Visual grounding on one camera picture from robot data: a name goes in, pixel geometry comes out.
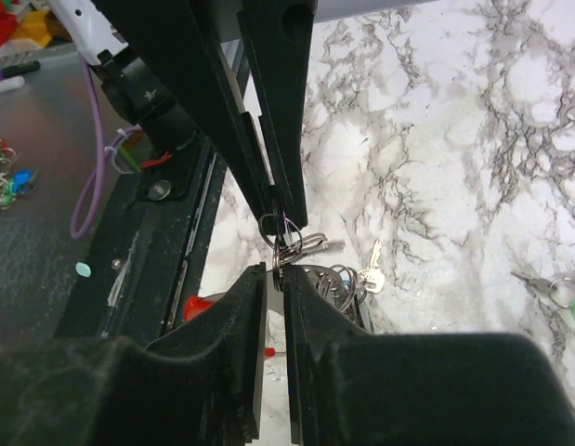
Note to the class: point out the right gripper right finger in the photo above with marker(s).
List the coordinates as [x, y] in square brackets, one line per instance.
[350, 387]

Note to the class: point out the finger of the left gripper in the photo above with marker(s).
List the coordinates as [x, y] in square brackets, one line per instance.
[177, 41]
[277, 39]

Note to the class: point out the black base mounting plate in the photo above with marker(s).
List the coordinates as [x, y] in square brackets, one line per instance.
[146, 258]

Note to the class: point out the coloured blocks on shelf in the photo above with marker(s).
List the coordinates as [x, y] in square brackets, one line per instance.
[24, 21]

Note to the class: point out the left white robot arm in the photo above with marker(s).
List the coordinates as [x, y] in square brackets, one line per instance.
[141, 98]

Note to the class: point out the red black key holder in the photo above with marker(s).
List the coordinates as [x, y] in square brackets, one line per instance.
[208, 306]

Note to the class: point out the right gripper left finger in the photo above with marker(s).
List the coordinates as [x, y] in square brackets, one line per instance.
[201, 384]

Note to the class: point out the spare key bunch outside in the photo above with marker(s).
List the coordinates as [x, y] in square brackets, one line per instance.
[15, 182]

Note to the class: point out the markers on outside tray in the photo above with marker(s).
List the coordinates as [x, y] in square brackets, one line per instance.
[11, 77]

